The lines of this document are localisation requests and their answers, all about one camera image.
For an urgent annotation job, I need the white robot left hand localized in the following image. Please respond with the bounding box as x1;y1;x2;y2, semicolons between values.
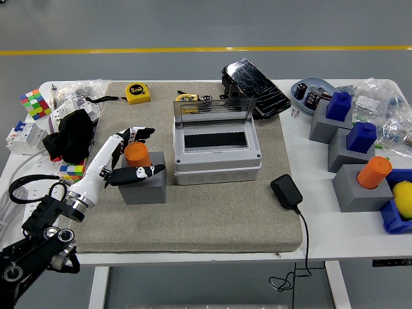
66;127;167;207

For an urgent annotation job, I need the orange cylinder battery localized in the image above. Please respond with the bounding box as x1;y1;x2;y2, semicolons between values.
356;156;393;190
124;142;153;169

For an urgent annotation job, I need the grey electrical box with lid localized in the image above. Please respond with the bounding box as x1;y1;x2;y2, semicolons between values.
173;97;263;187

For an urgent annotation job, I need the blue battery block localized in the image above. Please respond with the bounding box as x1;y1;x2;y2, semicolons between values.
325;91;352;122
346;121;377;153

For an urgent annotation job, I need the colourful puzzle cube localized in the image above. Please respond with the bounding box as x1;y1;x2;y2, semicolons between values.
19;89;52;120
59;158;88;181

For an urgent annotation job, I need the black cloth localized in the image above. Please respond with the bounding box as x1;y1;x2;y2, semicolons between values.
42;109;96;164

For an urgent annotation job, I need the grey block with round hole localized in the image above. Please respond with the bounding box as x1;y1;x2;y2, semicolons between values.
118;151;167;205

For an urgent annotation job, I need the white circuit breaker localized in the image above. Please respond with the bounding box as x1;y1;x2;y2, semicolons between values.
5;121;48;156

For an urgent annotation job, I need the clear plastic bag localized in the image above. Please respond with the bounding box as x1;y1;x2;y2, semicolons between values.
51;79;112;112

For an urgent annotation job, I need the grey-brown mat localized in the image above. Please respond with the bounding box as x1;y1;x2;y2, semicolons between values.
69;80;303;255

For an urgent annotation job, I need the white table leg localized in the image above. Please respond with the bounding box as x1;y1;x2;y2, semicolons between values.
324;261;352;309
88;266;111;309

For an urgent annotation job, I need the black glossy device case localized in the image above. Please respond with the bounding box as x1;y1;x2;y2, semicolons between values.
221;57;292;120

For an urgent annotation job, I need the grey holder block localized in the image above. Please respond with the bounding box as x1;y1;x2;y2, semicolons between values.
327;127;376;173
332;164;394;213
309;99;353;145

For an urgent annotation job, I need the blue-grey oval tray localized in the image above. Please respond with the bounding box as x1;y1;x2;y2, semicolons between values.
290;76;339;117

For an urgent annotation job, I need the clear bag of components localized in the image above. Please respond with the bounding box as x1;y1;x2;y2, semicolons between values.
341;77;407;122
375;114;412;151

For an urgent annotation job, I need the blue plastic bin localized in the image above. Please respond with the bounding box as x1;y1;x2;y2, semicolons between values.
379;169;412;235

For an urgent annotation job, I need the yellow lemon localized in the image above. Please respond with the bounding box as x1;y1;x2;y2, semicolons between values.
391;182;412;221

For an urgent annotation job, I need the black table control panel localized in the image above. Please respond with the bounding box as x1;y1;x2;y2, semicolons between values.
372;258;412;268

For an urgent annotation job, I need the white wall socket pack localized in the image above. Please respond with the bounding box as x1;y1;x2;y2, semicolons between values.
48;98;101;133

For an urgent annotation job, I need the yellow tape measure with strap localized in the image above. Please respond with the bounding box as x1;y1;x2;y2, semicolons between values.
85;82;151;105

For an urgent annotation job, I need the white cable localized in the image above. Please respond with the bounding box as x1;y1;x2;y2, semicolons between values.
0;150;49;241

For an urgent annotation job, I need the black power adapter with cord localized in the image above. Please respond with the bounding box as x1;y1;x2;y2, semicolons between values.
269;174;312;309

